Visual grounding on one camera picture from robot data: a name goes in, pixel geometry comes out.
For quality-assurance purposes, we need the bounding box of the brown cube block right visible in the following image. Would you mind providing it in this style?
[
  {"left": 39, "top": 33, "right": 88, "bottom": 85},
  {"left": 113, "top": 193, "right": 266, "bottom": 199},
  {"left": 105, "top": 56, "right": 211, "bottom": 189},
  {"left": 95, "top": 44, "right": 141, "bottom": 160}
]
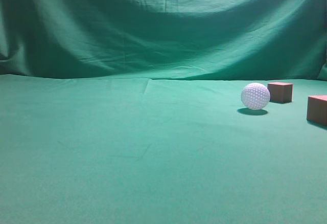
[{"left": 307, "top": 95, "right": 327, "bottom": 126}]

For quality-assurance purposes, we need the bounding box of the brown cube block rear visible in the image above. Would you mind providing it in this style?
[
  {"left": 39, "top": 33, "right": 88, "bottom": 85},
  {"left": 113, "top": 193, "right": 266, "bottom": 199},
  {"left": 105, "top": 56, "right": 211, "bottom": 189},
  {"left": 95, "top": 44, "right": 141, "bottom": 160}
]
[{"left": 267, "top": 82, "right": 293, "bottom": 103}]

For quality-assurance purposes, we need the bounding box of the brown cube block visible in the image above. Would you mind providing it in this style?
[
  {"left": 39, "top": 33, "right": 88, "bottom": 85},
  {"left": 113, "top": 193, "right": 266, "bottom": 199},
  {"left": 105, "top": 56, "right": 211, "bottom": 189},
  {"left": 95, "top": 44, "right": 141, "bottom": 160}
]
[
  {"left": 307, "top": 95, "right": 327, "bottom": 126},
  {"left": 267, "top": 82, "right": 293, "bottom": 103}
]

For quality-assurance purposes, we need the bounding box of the white dimpled golf ball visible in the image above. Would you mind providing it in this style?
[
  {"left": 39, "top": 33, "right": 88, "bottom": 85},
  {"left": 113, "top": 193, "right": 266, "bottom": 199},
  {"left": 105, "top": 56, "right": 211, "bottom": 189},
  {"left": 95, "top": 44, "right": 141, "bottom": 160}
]
[{"left": 241, "top": 83, "right": 270, "bottom": 110}]

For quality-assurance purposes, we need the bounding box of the green cloth backdrop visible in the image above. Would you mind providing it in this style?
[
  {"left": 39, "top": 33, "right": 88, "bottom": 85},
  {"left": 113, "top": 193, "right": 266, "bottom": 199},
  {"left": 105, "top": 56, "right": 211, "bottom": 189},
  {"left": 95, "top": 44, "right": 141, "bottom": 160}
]
[{"left": 1, "top": 0, "right": 326, "bottom": 223}]

